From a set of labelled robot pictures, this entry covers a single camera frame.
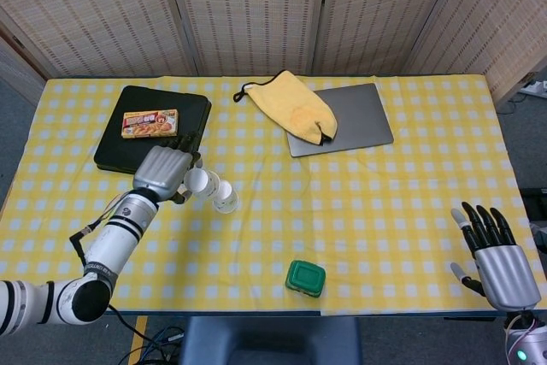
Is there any woven folding screen panel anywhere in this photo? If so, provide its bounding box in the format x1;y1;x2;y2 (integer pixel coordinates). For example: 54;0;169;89
164;0;331;77
0;0;198;79
312;0;465;76
405;0;547;105
0;33;48;108

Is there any yellow floor tape strip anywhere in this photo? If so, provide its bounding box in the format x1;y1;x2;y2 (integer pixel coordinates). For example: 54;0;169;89
127;316;149;365

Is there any green lidded container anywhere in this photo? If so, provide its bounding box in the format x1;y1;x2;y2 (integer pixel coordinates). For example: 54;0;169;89
285;259;327;298

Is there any orange curry roux box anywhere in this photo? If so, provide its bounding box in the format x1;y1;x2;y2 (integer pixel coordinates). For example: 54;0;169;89
121;109;179;139

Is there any black square tray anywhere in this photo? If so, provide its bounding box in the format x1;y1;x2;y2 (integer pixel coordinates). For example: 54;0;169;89
93;85;214;176

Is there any yellow cloth pouch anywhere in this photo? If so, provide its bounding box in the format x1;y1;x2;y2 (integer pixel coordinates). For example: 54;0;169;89
232;69;338;146

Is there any white power strip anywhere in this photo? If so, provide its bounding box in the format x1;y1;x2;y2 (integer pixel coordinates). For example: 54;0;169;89
521;80;547;99

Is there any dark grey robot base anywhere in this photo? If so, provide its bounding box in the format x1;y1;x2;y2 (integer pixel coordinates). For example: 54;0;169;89
179;316;362;365

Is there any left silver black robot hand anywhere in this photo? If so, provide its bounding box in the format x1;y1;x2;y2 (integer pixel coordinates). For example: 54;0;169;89
132;131;203;206

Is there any white paper cup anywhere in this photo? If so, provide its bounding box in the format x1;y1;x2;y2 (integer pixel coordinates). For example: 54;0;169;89
186;167;223;204
212;180;239;215

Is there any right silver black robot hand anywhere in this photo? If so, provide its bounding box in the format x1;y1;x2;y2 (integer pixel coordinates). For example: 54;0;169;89
450;201;541;312

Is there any yellow white checked tablecloth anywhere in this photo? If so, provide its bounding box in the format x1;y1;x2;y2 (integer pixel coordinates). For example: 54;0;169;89
0;75;537;317

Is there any black floor cable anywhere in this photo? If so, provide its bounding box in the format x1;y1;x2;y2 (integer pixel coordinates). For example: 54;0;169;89
115;325;185;365

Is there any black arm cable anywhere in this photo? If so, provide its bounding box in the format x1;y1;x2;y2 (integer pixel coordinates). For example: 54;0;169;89
69;193;125;270

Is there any grey closed laptop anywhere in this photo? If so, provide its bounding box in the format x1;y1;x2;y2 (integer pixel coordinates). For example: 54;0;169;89
285;83;395;158

